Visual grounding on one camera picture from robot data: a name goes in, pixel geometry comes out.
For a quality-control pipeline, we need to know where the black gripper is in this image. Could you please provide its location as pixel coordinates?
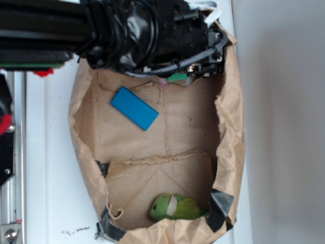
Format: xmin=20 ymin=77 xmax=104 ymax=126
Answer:
xmin=152 ymin=1 xmax=228 ymax=88

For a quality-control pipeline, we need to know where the green wooden block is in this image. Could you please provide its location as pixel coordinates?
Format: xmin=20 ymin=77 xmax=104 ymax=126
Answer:
xmin=167 ymin=73 xmax=187 ymax=81

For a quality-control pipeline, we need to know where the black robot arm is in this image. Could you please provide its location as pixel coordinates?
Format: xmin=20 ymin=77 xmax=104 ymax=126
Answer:
xmin=1 ymin=1 xmax=229 ymax=78

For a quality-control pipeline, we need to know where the blue wooden block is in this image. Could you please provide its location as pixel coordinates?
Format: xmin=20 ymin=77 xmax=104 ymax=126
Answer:
xmin=111 ymin=86 xmax=159 ymax=131

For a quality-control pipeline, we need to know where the brown paper bag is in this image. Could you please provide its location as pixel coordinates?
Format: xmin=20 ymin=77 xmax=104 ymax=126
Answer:
xmin=69 ymin=36 xmax=245 ymax=243

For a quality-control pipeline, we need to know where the green plush toy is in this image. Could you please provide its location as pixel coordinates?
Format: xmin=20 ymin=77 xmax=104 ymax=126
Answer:
xmin=149 ymin=193 xmax=209 ymax=221

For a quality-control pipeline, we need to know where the white plastic tray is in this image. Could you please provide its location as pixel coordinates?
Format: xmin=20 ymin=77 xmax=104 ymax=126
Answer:
xmin=25 ymin=0 xmax=254 ymax=244

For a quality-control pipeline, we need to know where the grey braided cable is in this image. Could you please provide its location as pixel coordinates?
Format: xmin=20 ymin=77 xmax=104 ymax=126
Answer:
xmin=124 ymin=25 xmax=229 ymax=78

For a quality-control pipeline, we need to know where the black metal bracket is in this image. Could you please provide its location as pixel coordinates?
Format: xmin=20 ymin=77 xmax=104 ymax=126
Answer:
xmin=1 ymin=74 xmax=15 ymax=188

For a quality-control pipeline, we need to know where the aluminium frame rail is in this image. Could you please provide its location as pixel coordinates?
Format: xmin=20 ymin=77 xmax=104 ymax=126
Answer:
xmin=1 ymin=70 xmax=26 ymax=243

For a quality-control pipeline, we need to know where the silver corner bracket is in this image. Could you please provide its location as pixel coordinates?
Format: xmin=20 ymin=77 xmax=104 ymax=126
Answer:
xmin=1 ymin=223 xmax=23 ymax=244

